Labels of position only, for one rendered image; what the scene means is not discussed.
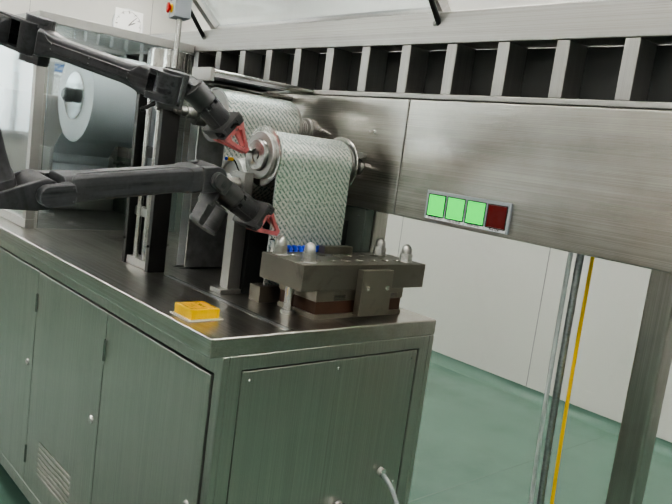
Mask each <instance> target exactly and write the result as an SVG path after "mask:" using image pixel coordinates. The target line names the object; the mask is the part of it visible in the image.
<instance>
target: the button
mask: <svg viewBox="0 0 672 504"><path fill-rule="evenodd" d="M174 312H176V313H178V314H180V315H181V316H183V317H185V318H187V319H189V320H198V319H214V318H219V312H220V309H219V308H217V307H215V306H213V305H211V304H209V303H206V302H204V301H190V302H176V303H175V310H174Z"/></svg>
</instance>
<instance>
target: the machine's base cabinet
mask: <svg viewBox="0 0 672 504"><path fill-rule="evenodd" d="M433 339H434V335H425V336H416V337H407V338H397V339H388V340H379V341H370V342H360V343H351V344H342V345H333V346H323V347H314V348H305V349H296V350H286V351H277V352H268V353H259V354H249V355H240V356H231V357H222V358H212V359H209V358H207V357H206V356H204V355H202V354H200V353H199V352H197V351H195V350H193V349H192V348H190V347H188V346H187V345H185V344H183V343H181V342H180V341H178V340H176V339H174V338H173V337H171V336H169V335H167V334H166V333H164V332H162V331H160V330H159V329H157V328H155V327H153V326H152V325H150V324H148V323H146V322H145V321H143V320H141V319H139V318H138V317H136V316H134V315H132V314H131V313H129V312H127V311H126V310H124V309H122V308H120V307H119V306H117V305H115V304H113V303H112V302H110V301H108V300H106V299H105V298H103V297H101V296H99V295H98V294H96V293H94V292H92V291H91V290H89V289H87V288H85V287H84V286H82V285H80V284H78V283H77V282H75V281H73V280H71V279H70V278H68V277H66V276H65V275H63V274H61V273H59V272H58V271H56V270H54V269H52V268H51V267H49V266H47V265H45V264H44V263H42V262H40V261H38V260H37V259H35V258H33V257H31V256H30V255H28V254H26V253H24V252H23V251H21V250H19V249H17V248H16V247H14V246H12V245H10V244H9V243H7V242H5V241H4V240H2V239H0V464H1V465H2V466H3V468H4V469H5V470H6V472H7V473H8V474H9V476H10V477H11V478H12V480H13V481H14V482H15V484H16V485H17V486H18V488H19V489H20V490H21V492H22V493H23V494H24V496H25V497H26V498H27V499H28V501H29V502H30V503H31V504H335V502H336V501H338V500H340V501H342V502H344V503H345V504H394V501H393V497H392V494H391V492H390V490H389V488H388V485H387V484H386V482H385V481H384V479H383V478H381V477H379V476H377V470H378V468H379V467H383V468H384V469H386V471H387V473H386V476H387V477H388V479H389V480H390V482H391V483H392V486H393V488H394V490H395V492H396V495H397V498H398V502H399V504H408V500H409V493H410V487H411V480H412V474H413V468H414V461H415V455H416V448H417V442H418V435H419V429H420V422H421V416H422V410H423V403H424V397H425V390H426V384H427V377H428V371H429V364H430V358H431V352H432V345H433Z"/></svg>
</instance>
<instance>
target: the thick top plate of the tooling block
mask: <svg viewBox="0 0 672 504"><path fill-rule="evenodd" d="M287 253H288V255H276V254H273V253H272V252H262V258H261V266H260V275H259V276H260V277H262V278H265V279H268V280H271V281H273V282H276V283H279V284H281V285H284V286H287V287H289V288H292V289H295V290H297V291H300V292H312V291H337V290H356V286H357V279H358V271H359V269H391V270H394V274H393V281H392V288H413V287H422V285H423V278H424V272H425V264H422V263H419V262H415V261H412V263H404V262H400V261H398V259H399V257H396V256H393V255H389V254H386V256H380V255H374V254H372V253H373V252H352V254H324V253H320V252H316V254H317V256H316V262H317V263H316V264H311V263H304V262H301V259H302V253H303V252H287Z"/></svg>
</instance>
